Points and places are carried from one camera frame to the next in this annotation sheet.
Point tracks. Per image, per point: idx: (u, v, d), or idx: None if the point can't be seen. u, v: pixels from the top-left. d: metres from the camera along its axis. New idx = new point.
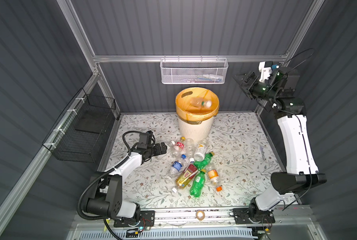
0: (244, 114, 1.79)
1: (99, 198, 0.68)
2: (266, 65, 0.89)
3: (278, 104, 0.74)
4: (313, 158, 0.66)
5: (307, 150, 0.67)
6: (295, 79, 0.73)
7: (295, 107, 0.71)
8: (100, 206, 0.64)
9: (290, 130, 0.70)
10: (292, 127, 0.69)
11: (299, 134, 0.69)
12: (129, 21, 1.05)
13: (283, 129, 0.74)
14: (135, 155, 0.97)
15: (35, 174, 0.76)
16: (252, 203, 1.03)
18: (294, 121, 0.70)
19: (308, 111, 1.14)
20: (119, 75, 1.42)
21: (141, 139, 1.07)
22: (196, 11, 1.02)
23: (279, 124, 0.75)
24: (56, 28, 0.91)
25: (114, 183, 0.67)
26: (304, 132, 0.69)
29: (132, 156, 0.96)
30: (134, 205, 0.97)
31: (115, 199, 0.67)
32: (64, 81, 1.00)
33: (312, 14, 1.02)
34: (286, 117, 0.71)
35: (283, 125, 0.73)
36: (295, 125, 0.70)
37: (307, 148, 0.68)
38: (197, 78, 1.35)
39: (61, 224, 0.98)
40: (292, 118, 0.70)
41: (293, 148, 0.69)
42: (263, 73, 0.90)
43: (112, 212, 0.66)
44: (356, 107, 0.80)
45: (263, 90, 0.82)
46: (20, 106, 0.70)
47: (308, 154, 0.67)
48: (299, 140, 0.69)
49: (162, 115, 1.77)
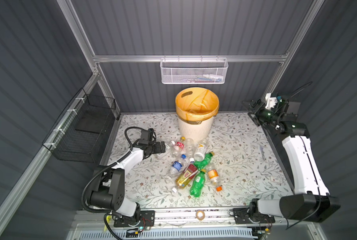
0: (244, 114, 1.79)
1: (101, 191, 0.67)
2: (271, 96, 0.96)
3: (281, 126, 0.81)
4: (321, 178, 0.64)
5: (314, 171, 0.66)
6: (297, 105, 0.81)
7: (299, 129, 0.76)
8: (103, 198, 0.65)
9: (294, 149, 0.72)
10: (295, 147, 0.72)
11: (303, 153, 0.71)
12: (129, 21, 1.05)
13: (289, 150, 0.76)
14: (137, 151, 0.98)
15: (35, 174, 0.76)
16: (252, 202, 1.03)
18: (298, 142, 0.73)
19: (308, 111, 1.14)
20: (119, 75, 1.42)
21: (143, 135, 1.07)
22: (196, 11, 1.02)
23: (284, 146, 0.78)
24: (56, 29, 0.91)
25: (116, 177, 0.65)
26: (309, 154, 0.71)
29: (134, 151, 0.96)
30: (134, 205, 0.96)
31: (118, 191, 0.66)
32: (64, 81, 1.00)
33: (312, 14, 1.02)
34: (289, 137, 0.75)
35: (287, 146, 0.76)
36: (299, 145, 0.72)
37: (314, 168, 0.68)
38: (197, 78, 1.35)
39: (61, 224, 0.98)
40: (295, 138, 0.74)
41: (299, 167, 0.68)
42: (269, 103, 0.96)
43: (116, 205, 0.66)
44: (356, 107, 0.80)
45: (268, 114, 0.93)
46: (20, 106, 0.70)
47: (315, 175, 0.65)
48: (304, 159, 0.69)
49: (162, 115, 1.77)
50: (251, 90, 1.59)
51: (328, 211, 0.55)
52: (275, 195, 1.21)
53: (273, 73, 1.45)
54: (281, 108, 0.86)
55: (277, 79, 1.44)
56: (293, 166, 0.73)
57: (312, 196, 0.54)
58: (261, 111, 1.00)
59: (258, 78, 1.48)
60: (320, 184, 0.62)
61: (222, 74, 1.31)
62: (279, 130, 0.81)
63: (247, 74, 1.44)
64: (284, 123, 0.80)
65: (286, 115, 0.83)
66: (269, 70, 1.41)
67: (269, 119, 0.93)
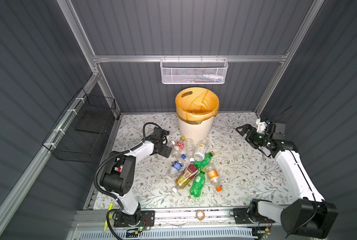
0: (244, 114, 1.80)
1: (112, 175, 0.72)
2: (261, 121, 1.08)
3: (271, 143, 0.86)
4: (315, 186, 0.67)
5: (307, 180, 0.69)
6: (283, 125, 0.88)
7: (287, 145, 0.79)
8: (114, 181, 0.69)
9: (285, 161, 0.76)
10: (288, 158, 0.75)
11: (295, 164, 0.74)
12: (128, 21, 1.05)
13: (282, 164, 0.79)
14: (149, 143, 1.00)
15: (35, 174, 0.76)
16: (252, 201, 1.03)
18: (288, 154, 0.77)
19: (307, 111, 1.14)
20: (119, 75, 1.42)
21: (155, 132, 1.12)
22: (196, 11, 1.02)
23: (277, 162, 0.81)
24: (56, 29, 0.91)
25: (128, 163, 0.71)
26: (301, 164, 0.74)
29: (146, 143, 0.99)
30: (136, 204, 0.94)
31: (129, 175, 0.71)
32: (64, 81, 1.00)
33: (312, 14, 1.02)
34: (280, 151, 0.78)
35: (279, 160, 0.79)
36: (289, 157, 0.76)
37: (306, 178, 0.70)
38: (197, 78, 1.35)
39: (61, 224, 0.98)
40: (285, 151, 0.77)
41: (293, 177, 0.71)
42: (260, 127, 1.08)
43: (124, 189, 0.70)
44: (355, 107, 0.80)
45: (260, 137, 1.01)
46: (21, 106, 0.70)
47: (309, 184, 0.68)
48: (296, 170, 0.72)
49: (162, 115, 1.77)
50: (251, 90, 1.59)
51: (328, 220, 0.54)
52: (275, 196, 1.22)
53: (273, 73, 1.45)
54: (270, 128, 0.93)
55: (277, 79, 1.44)
56: (287, 177, 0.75)
57: (309, 201, 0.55)
58: (254, 134, 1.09)
59: (258, 79, 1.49)
60: (314, 191, 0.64)
61: (222, 74, 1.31)
62: (269, 147, 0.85)
63: (247, 74, 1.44)
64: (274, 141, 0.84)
65: (275, 134, 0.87)
66: (269, 70, 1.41)
67: (260, 141, 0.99)
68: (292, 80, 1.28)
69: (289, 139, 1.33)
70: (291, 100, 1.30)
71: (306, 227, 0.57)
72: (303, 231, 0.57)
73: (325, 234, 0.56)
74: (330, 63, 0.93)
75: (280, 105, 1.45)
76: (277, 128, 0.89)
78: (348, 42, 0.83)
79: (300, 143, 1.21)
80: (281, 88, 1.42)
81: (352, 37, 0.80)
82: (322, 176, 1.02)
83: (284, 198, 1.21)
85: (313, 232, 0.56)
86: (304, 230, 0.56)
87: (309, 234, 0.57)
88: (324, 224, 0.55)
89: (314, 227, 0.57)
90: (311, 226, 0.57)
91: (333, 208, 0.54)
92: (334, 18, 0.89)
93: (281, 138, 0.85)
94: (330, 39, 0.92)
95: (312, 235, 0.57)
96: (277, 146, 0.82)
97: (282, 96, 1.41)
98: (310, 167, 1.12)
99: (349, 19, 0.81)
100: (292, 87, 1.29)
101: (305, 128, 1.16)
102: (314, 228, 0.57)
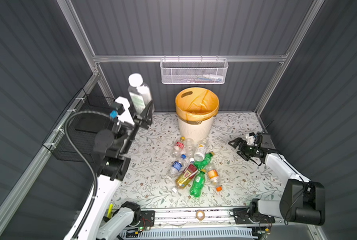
0: (244, 114, 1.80)
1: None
2: (250, 134, 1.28)
3: (259, 151, 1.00)
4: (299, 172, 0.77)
5: (293, 169, 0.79)
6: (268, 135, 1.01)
7: (272, 151, 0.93)
8: None
9: (273, 159, 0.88)
10: (274, 157, 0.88)
11: (281, 159, 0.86)
12: (129, 21, 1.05)
13: (271, 163, 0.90)
14: (110, 187, 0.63)
15: (35, 174, 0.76)
16: (252, 201, 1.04)
18: (274, 154, 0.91)
19: (308, 111, 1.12)
20: (119, 75, 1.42)
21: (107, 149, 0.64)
22: (196, 11, 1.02)
23: (268, 166, 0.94)
24: (56, 29, 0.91)
25: None
26: (285, 160, 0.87)
29: (103, 192, 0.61)
30: (131, 212, 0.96)
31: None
32: (64, 82, 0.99)
33: (312, 14, 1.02)
34: (267, 155, 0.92)
35: (269, 163, 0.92)
36: (275, 156, 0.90)
37: (293, 169, 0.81)
38: (197, 78, 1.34)
39: (61, 224, 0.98)
40: (272, 153, 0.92)
41: (281, 170, 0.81)
42: (250, 139, 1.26)
43: None
44: (355, 108, 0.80)
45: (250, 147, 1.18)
46: (21, 106, 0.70)
47: (295, 171, 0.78)
48: (283, 164, 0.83)
49: (162, 115, 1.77)
50: (251, 90, 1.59)
51: (319, 199, 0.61)
52: (275, 196, 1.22)
53: (273, 73, 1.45)
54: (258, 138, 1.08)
55: (277, 79, 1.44)
56: (277, 171, 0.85)
57: (299, 181, 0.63)
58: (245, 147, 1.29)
59: (258, 78, 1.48)
60: (300, 175, 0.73)
61: (222, 74, 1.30)
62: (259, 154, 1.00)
63: (247, 74, 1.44)
64: (262, 149, 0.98)
65: (263, 143, 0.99)
66: (269, 70, 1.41)
67: (250, 151, 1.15)
68: (292, 80, 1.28)
69: (289, 139, 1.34)
70: (291, 100, 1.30)
71: (304, 211, 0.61)
72: (301, 217, 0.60)
73: (321, 215, 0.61)
74: (330, 63, 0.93)
75: (279, 105, 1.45)
76: (264, 138, 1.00)
78: (348, 42, 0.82)
79: (300, 143, 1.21)
80: (281, 88, 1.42)
81: (353, 37, 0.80)
82: (322, 176, 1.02)
83: None
85: (312, 216, 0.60)
86: (303, 214, 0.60)
87: (308, 219, 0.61)
88: (318, 204, 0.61)
89: (311, 210, 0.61)
90: (307, 209, 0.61)
91: (320, 187, 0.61)
92: (334, 18, 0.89)
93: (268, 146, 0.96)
94: (330, 39, 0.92)
95: (311, 220, 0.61)
96: (265, 153, 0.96)
97: (282, 96, 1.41)
98: (310, 167, 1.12)
99: (348, 20, 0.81)
100: (291, 87, 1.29)
101: (305, 128, 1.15)
102: (311, 213, 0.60)
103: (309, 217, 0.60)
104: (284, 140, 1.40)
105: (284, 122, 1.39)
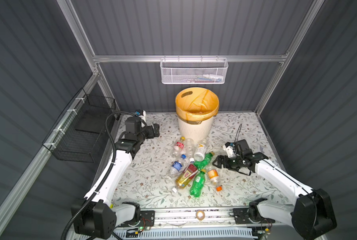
0: (244, 114, 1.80)
1: (87, 218, 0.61)
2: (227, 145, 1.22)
3: (246, 161, 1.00)
4: (299, 181, 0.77)
5: (290, 178, 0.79)
6: (246, 143, 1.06)
7: (258, 156, 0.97)
8: (92, 229, 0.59)
9: (266, 171, 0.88)
10: (266, 167, 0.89)
11: (273, 169, 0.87)
12: (129, 21, 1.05)
13: (265, 174, 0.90)
14: (124, 158, 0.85)
15: (35, 175, 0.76)
16: (251, 205, 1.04)
18: (264, 164, 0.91)
19: (308, 111, 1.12)
20: (119, 75, 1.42)
21: (129, 128, 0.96)
22: (196, 11, 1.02)
23: (262, 176, 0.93)
24: (56, 29, 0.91)
25: (100, 209, 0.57)
26: (277, 167, 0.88)
29: (120, 161, 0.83)
30: (133, 207, 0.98)
31: (106, 220, 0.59)
32: (64, 81, 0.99)
33: (312, 14, 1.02)
34: (257, 165, 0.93)
35: (262, 173, 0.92)
36: (266, 165, 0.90)
37: (289, 177, 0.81)
38: (197, 78, 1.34)
39: (61, 224, 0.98)
40: (261, 162, 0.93)
41: (280, 183, 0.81)
42: (229, 151, 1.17)
43: (107, 233, 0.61)
44: (356, 107, 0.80)
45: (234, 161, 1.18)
46: (21, 106, 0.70)
47: (293, 180, 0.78)
48: (277, 174, 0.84)
49: (162, 115, 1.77)
50: (251, 90, 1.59)
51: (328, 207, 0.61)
52: (275, 196, 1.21)
53: (273, 73, 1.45)
54: (237, 149, 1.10)
55: (277, 79, 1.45)
56: (276, 183, 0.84)
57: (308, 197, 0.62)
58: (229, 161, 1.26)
59: (258, 78, 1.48)
60: (302, 186, 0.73)
61: (222, 74, 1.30)
62: (247, 165, 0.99)
63: (247, 74, 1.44)
64: (248, 158, 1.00)
65: (244, 150, 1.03)
66: (269, 70, 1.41)
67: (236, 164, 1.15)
68: (292, 80, 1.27)
69: (289, 139, 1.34)
70: (291, 100, 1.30)
71: (320, 225, 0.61)
72: (319, 231, 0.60)
73: (334, 220, 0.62)
74: (330, 63, 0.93)
75: (279, 105, 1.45)
76: (243, 146, 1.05)
78: (348, 42, 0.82)
79: (300, 143, 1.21)
80: (281, 88, 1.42)
81: (353, 37, 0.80)
82: (322, 176, 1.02)
83: (284, 198, 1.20)
85: (326, 225, 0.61)
86: (320, 228, 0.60)
87: (325, 230, 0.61)
88: (328, 212, 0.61)
89: (324, 220, 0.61)
90: (320, 220, 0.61)
91: (325, 194, 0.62)
92: (334, 17, 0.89)
93: (250, 151, 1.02)
94: (330, 39, 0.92)
95: (327, 229, 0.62)
96: (253, 162, 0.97)
97: (282, 96, 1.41)
98: (310, 167, 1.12)
99: (349, 20, 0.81)
100: (291, 87, 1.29)
101: (305, 128, 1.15)
102: (325, 223, 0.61)
103: (325, 228, 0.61)
104: (284, 140, 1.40)
105: (284, 122, 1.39)
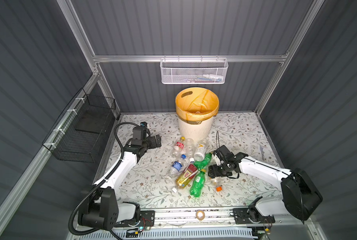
0: (244, 114, 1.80)
1: (93, 209, 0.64)
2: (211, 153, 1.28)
3: (231, 164, 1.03)
4: (277, 167, 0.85)
5: (269, 167, 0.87)
6: (224, 147, 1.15)
7: (239, 156, 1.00)
8: (95, 219, 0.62)
9: (248, 166, 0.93)
10: (248, 163, 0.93)
11: (254, 163, 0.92)
12: (129, 21, 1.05)
13: (248, 170, 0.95)
14: (131, 157, 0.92)
15: (35, 174, 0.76)
16: (250, 208, 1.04)
18: (245, 162, 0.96)
19: (308, 111, 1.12)
20: (119, 75, 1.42)
21: (135, 134, 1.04)
22: (196, 11, 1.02)
23: (246, 173, 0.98)
24: (55, 29, 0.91)
25: (105, 197, 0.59)
26: (256, 161, 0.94)
29: (127, 159, 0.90)
30: (134, 206, 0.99)
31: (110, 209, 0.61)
32: (64, 81, 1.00)
33: (312, 14, 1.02)
34: (241, 164, 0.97)
35: (245, 170, 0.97)
36: (247, 162, 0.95)
37: (268, 166, 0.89)
38: (197, 78, 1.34)
39: (61, 224, 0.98)
40: (243, 161, 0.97)
41: (263, 173, 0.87)
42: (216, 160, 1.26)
43: (109, 224, 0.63)
44: (356, 107, 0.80)
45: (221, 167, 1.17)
46: (21, 106, 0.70)
47: (272, 168, 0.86)
48: (258, 166, 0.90)
49: (162, 115, 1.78)
50: (251, 90, 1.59)
51: (307, 180, 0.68)
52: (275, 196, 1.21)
53: (273, 73, 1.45)
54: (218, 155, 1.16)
55: (277, 79, 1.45)
56: (259, 175, 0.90)
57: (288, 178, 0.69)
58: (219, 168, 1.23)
59: (258, 78, 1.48)
60: (281, 170, 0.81)
61: (222, 74, 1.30)
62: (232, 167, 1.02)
63: (248, 74, 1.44)
64: (230, 160, 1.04)
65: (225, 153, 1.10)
66: (269, 70, 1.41)
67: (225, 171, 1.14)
68: (292, 80, 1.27)
69: (289, 139, 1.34)
70: (291, 100, 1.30)
71: (310, 201, 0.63)
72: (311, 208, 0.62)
73: (319, 194, 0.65)
74: (330, 62, 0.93)
75: (279, 105, 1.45)
76: (224, 151, 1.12)
78: (348, 42, 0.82)
79: (300, 143, 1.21)
80: (280, 88, 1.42)
81: (353, 37, 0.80)
82: (322, 176, 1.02)
83: None
85: (316, 200, 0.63)
86: (311, 205, 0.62)
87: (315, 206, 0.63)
88: (310, 187, 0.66)
89: (312, 196, 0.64)
90: (308, 196, 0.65)
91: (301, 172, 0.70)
92: (335, 17, 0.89)
93: (230, 153, 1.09)
94: (330, 39, 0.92)
95: (317, 204, 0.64)
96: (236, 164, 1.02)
97: (282, 96, 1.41)
98: (310, 167, 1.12)
99: (348, 20, 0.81)
100: (291, 87, 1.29)
101: (305, 128, 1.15)
102: (313, 198, 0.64)
103: (315, 203, 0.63)
104: (284, 140, 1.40)
105: (284, 122, 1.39)
